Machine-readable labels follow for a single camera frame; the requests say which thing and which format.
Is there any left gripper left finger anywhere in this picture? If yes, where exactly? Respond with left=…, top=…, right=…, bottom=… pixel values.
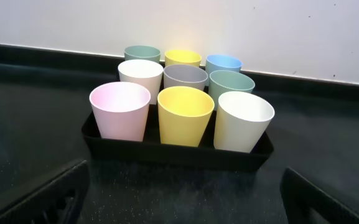
left=0, top=159, right=91, bottom=224

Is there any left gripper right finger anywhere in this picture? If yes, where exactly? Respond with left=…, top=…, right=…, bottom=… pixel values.
left=279, top=167, right=359, bottom=224

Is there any white cup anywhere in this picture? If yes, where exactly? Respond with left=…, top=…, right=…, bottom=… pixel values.
left=117, top=59, right=164, bottom=106
left=213, top=90, right=276, bottom=154

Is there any pink cup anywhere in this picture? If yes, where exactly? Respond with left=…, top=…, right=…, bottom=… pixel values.
left=89, top=81, right=152, bottom=142

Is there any black tray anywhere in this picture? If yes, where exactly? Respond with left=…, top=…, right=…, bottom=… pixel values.
left=81, top=71, right=275, bottom=174

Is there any green cup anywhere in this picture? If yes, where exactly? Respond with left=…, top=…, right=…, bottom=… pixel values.
left=208, top=70, right=256, bottom=111
left=123, top=45, right=162, bottom=64

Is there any blue cup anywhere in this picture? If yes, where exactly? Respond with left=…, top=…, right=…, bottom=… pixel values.
left=205, top=54, right=243, bottom=86

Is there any grey cup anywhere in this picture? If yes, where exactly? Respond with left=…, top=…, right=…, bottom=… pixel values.
left=162, top=63, right=209, bottom=91

